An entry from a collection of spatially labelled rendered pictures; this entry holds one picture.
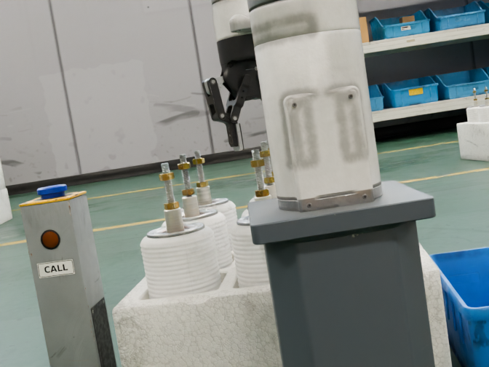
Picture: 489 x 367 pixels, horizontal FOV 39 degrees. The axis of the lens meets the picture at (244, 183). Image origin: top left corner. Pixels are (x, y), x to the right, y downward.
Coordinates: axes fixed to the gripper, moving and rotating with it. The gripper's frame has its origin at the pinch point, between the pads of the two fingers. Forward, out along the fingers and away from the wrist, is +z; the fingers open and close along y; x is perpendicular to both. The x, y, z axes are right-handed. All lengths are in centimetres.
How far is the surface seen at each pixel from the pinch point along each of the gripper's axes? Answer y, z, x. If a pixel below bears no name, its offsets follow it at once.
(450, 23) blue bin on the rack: -348, -52, -319
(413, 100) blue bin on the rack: -315, 2, -335
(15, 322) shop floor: 29, 34, -77
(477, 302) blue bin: -31.3, 31.8, 5.2
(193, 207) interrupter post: 9.5, 8.5, -5.6
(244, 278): 10.6, 16.6, 10.4
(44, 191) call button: 29.3, 2.4, -8.2
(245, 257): 10.4, 13.8, 11.3
